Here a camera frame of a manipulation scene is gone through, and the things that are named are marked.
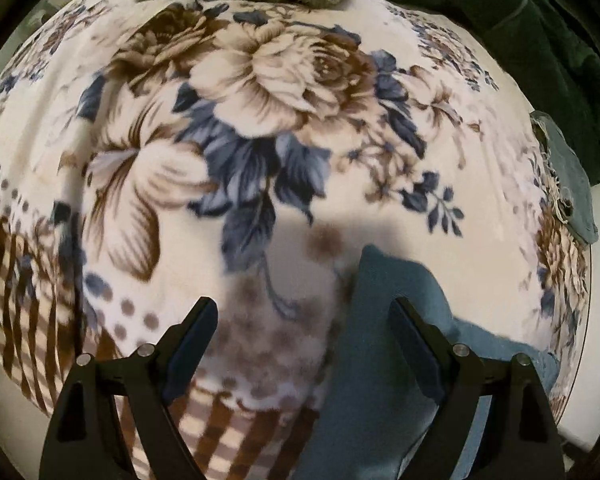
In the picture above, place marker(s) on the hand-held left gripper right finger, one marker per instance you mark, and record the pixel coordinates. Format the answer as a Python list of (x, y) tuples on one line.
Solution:
[(420, 355)]

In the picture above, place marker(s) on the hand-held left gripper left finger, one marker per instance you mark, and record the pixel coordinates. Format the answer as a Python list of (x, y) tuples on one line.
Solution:
[(190, 350)]

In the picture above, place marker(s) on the light blue jeans pants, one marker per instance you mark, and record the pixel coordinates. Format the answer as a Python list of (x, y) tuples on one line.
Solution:
[(370, 385)]

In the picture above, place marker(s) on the folded light denim pants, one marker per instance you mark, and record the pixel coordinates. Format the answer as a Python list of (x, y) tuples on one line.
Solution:
[(572, 185)]

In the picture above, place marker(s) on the floral printed blanket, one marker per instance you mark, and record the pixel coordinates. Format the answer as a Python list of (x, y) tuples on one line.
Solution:
[(290, 135)]

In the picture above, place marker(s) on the dark green towel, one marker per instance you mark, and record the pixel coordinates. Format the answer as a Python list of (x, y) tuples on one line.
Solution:
[(540, 35)]

